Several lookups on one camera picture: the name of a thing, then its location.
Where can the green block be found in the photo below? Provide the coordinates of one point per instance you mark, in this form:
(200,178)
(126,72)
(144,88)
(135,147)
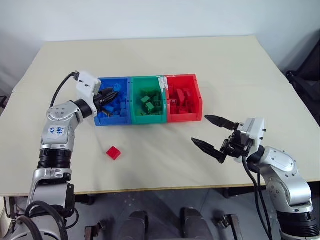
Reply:
(150,107)
(145,99)
(157,98)

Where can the blue plastic bin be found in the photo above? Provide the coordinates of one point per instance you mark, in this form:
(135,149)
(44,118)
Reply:
(125,120)

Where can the dark rounded shape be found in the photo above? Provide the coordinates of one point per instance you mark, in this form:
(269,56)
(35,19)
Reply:
(196,225)
(136,226)

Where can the dark metal table foot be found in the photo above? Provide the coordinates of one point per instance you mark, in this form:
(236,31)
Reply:
(228,225)
(95,230)

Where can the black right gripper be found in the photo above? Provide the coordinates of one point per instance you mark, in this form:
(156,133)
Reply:
(235,145)

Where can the green plastic bin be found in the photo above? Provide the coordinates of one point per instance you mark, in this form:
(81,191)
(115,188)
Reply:
(147,119)

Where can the red square block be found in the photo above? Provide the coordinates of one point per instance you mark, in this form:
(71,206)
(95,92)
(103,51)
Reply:
(113,152)

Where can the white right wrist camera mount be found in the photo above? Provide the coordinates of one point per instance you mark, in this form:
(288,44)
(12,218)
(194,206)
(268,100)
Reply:
(255,131)

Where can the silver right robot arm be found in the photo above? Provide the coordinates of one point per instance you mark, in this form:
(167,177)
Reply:
(287,175)

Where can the red plastic bin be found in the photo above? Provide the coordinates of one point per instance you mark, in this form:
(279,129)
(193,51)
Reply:
(185,117)

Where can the black bag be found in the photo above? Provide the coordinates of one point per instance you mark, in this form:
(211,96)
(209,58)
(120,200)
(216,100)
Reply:
(307,75)

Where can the blue block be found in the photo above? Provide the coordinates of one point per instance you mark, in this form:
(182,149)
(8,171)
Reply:
(109,108)
(117,88)
(123,105)

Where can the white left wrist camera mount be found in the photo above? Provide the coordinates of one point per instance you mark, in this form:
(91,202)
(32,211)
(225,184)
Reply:
(86,87)

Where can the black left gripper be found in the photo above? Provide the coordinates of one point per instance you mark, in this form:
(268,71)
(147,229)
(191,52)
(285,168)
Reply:
(99,100)

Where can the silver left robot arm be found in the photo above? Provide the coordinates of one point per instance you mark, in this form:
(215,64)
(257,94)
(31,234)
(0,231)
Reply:
(58,147)

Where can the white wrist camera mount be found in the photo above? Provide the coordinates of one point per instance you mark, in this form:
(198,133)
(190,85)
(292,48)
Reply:
(86,87)
(255,131)

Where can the white sticker with blue writing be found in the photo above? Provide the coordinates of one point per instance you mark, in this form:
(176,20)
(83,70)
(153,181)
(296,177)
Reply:
(56,130)

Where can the dark object at table side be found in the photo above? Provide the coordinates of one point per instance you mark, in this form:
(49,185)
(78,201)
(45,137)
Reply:
(2,102)

